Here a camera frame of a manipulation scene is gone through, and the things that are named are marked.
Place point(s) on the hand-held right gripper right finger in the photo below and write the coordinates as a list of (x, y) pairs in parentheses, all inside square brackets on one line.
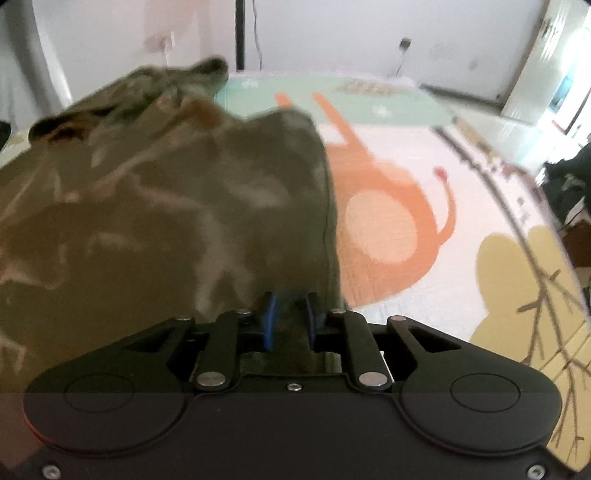
[(311, 318)]

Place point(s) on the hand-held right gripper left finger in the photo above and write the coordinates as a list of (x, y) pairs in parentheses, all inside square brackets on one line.
[(269, 323)]

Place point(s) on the olive green garment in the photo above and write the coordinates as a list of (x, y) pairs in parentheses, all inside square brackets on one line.
[(161, 207)]

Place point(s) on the pile of black clothes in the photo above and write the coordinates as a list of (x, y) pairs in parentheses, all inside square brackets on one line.
[(570, 184)]

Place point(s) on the printed play mat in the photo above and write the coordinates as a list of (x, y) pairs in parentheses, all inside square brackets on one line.
[(415, 161)]

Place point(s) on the black floor stand pole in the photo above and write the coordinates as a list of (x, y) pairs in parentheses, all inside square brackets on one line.
[(240, 32)]

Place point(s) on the white door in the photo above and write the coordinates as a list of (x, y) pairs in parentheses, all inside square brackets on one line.
[(545, 60)]

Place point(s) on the grey curtain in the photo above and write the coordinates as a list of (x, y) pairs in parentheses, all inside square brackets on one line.
[(32, 60)]

